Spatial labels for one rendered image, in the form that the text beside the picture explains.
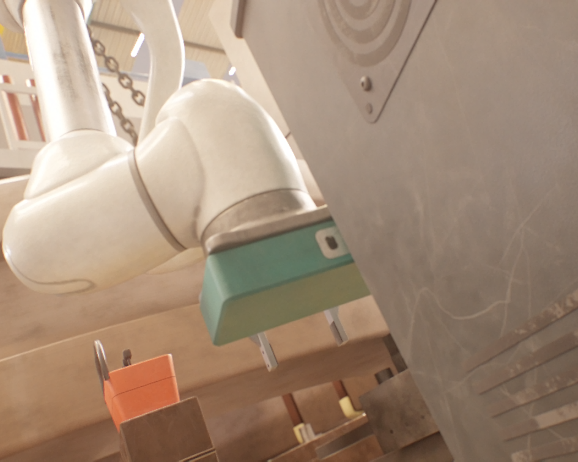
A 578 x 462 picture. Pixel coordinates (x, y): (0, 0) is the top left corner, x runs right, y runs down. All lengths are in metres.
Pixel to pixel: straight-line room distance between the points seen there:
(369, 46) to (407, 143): 0.06
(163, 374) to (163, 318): 0.70
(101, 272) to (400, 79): 0.54
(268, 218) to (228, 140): 0.12
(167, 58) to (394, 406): 1.41
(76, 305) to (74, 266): 1.31
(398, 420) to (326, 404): 3.30
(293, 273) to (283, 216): 0.07
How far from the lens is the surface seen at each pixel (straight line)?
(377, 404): 2.13
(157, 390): 1.21
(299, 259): 0.63
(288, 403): 5.64
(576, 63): 0.24
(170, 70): 1.14
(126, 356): 1.26
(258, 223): 0.64
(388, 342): 2.19
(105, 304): 2.06
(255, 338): 0.98
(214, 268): 0.62
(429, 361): 0.37
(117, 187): 0.74
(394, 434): 2.12
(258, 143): 0.71
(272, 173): 0.69
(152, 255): 0.76
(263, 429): 5.92
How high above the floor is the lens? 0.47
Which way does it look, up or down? 22 degrees up
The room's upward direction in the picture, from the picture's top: 24 degrees counter-clockwise
